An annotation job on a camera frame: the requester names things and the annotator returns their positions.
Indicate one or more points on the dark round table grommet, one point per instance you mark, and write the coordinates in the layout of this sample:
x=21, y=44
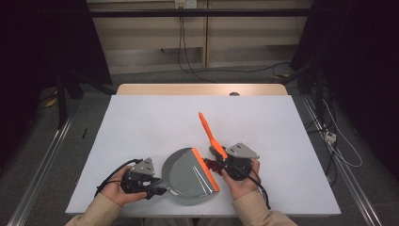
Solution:
x=234, y=93

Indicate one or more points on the white power adapter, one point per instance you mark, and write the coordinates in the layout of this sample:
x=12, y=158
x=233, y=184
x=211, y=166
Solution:
x=330, y=137

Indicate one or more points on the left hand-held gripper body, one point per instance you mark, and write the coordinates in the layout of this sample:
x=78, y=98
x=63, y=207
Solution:
x=142, y=168

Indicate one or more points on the metal floor rail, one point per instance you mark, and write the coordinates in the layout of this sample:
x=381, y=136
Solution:
x=47, y=160
x=351, y=182

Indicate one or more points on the yellow floor tape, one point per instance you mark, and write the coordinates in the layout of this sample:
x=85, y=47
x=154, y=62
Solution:
x=51, y=102

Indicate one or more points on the white wall socket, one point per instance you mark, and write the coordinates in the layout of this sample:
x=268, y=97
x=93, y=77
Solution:
x=185, y=3

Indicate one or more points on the dark curtain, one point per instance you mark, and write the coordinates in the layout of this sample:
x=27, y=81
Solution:
x=44, y=47
x=360, y=62

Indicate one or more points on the person's left hand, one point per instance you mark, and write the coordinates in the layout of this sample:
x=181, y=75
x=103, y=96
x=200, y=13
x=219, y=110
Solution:
x=116, y=194

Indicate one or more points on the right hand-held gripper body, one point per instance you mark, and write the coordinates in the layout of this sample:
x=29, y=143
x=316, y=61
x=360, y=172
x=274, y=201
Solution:
x=241, y=163

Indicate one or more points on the black horizontal bar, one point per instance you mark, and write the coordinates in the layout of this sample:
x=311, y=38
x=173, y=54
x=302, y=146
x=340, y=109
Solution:
x=200, y=12

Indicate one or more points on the grey dustpan with orange edge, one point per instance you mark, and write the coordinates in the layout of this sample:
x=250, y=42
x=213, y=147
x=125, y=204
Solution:
x=185, y=175

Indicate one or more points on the person's right hand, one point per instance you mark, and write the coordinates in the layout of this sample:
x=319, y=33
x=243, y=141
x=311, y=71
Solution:
x=243, y=188

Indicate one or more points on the black metal stand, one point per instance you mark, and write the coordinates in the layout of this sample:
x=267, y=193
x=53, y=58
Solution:
x=61, y=100

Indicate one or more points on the small black stick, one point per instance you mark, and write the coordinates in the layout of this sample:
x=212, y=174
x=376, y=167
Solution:
x=84, y=133

